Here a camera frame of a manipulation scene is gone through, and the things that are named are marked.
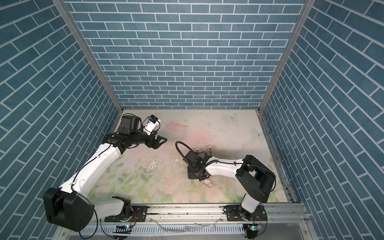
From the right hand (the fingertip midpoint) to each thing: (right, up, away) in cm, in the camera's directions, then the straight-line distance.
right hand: (189, 174), depth 87 cm
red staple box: (+11, -3, -4) cm, 12 cm away
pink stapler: (+13, +11, +7) cm, 18 cm away
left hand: (-15, +24, -8) cm, 29 cm away
